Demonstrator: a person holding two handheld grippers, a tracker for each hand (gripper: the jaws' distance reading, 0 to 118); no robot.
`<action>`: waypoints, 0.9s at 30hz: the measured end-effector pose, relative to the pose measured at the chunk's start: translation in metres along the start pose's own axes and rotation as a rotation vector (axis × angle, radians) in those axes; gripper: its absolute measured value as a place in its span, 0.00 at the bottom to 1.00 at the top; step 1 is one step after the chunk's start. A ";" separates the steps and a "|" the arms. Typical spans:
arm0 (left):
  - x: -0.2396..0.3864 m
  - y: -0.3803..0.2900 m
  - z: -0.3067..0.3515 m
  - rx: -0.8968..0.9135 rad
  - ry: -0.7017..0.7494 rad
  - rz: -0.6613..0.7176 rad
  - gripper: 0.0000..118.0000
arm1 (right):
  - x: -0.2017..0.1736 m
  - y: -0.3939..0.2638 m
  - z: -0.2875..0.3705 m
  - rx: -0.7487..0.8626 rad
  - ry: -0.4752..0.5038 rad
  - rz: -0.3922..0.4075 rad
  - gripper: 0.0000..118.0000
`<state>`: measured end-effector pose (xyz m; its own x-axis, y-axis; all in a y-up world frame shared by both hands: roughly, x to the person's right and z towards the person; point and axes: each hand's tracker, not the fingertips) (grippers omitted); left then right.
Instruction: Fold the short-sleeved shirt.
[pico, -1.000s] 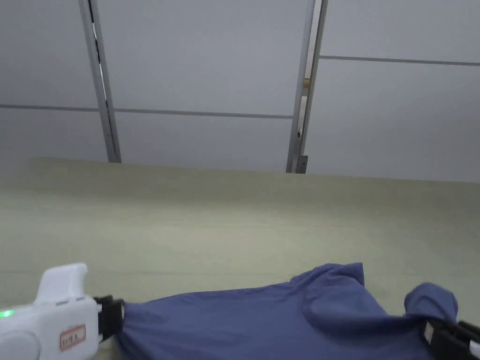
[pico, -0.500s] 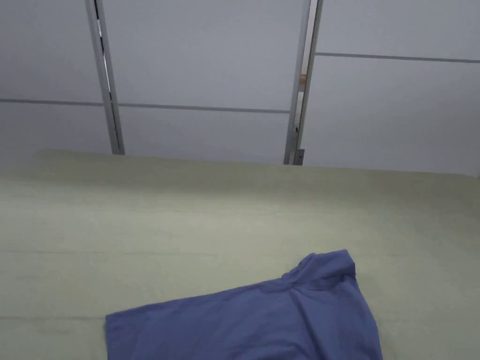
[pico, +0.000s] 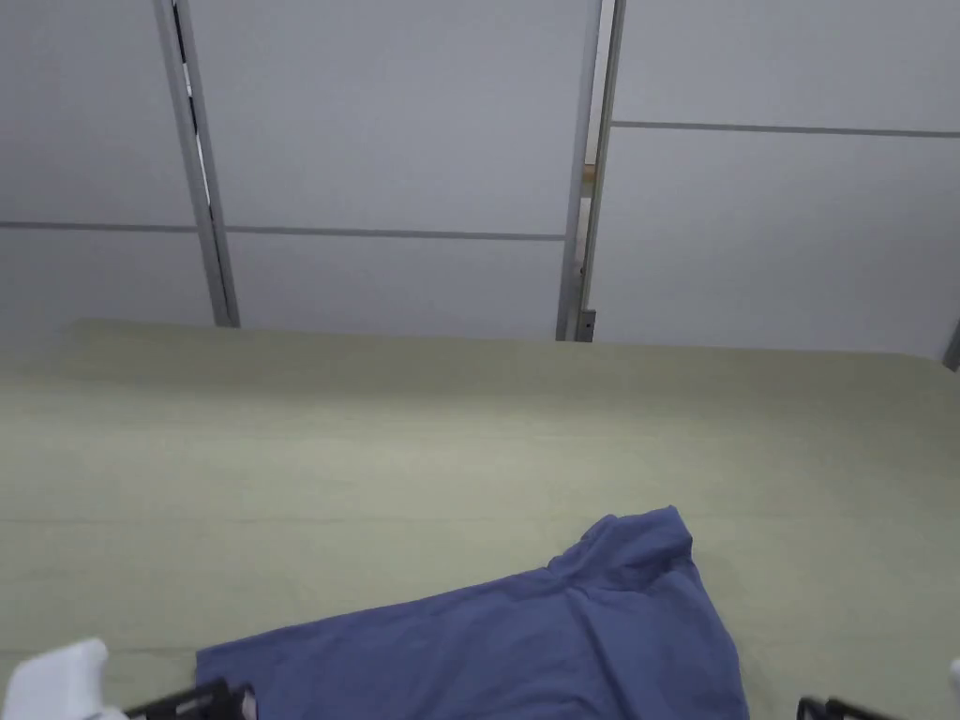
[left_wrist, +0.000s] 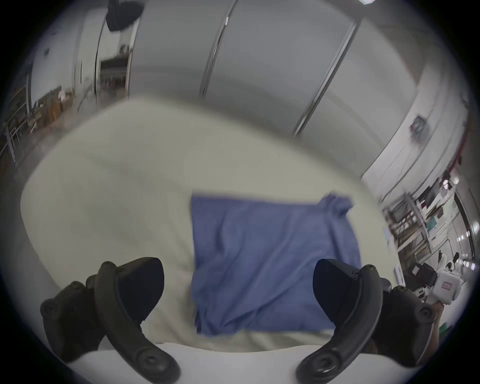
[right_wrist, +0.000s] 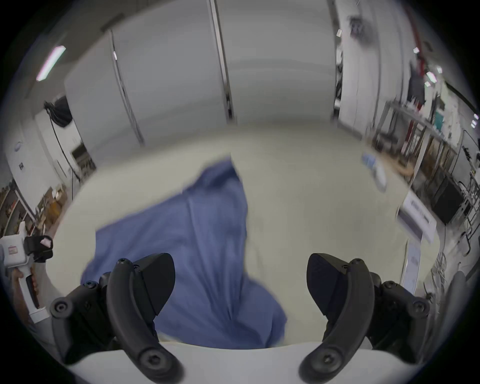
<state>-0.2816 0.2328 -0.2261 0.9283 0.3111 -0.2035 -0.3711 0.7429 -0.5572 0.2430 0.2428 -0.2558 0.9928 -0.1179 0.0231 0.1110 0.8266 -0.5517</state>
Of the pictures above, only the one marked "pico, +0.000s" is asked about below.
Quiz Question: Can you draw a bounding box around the blue shirt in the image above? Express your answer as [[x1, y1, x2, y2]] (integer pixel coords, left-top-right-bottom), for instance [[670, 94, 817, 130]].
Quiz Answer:
[[194, 505, 753, 720]]

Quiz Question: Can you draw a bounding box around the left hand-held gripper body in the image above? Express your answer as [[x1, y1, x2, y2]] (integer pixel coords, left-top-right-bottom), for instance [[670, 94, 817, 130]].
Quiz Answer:
[[0, 637, 120, 720]]

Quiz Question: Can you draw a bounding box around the bed with pale green sheet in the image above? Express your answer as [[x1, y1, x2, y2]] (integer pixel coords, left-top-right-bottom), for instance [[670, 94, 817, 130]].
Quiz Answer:
[[0, 318, 960, 720]]

